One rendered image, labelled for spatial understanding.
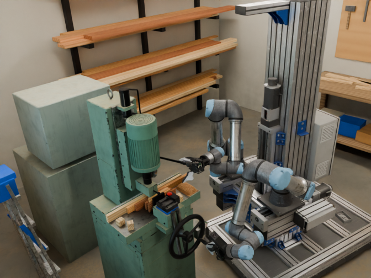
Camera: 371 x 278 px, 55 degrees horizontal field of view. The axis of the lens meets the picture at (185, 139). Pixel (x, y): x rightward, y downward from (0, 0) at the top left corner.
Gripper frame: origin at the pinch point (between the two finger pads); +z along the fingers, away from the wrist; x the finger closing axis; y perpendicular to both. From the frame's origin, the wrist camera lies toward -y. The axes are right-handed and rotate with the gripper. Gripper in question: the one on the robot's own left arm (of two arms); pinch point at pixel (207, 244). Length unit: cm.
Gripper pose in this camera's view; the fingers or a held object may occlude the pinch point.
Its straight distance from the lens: 225.7
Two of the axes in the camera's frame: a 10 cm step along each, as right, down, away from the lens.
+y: 4.3, 9.0, 1.0
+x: 7.2, -4.1, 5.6
